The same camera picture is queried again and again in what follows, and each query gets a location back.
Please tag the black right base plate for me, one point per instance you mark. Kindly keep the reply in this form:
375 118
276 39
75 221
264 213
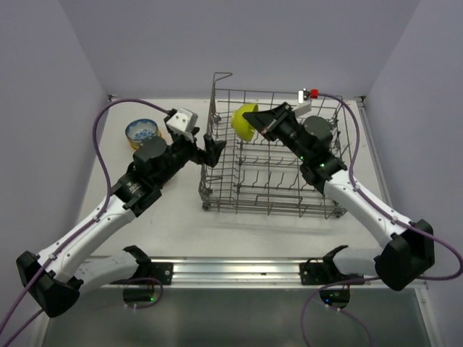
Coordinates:
321 271

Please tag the orange ribbed bowl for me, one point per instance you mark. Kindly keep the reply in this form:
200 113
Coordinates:
145 134

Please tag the grey wire dish rack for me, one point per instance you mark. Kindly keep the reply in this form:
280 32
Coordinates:
256 176

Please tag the white blue patterned bowl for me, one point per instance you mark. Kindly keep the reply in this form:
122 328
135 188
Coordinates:
141 124

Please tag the white floral leaf bowl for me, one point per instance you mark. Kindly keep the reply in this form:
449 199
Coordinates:
134 140

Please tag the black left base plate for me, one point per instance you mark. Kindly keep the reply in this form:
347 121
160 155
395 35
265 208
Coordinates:
159 271

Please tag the lime green bowl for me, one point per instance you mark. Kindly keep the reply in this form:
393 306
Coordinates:
240 125

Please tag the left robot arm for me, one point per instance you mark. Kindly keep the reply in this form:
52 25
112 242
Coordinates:
127 200

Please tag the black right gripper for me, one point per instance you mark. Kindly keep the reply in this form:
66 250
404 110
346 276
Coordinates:
269 121

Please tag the aluminium mounting rail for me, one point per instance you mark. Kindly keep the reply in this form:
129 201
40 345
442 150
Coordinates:
190 272

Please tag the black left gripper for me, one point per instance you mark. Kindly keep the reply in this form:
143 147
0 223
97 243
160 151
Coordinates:
200 156

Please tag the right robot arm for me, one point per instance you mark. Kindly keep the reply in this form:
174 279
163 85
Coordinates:
405 249

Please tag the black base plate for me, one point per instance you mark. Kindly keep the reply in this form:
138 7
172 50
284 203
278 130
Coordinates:
321 271
159 271

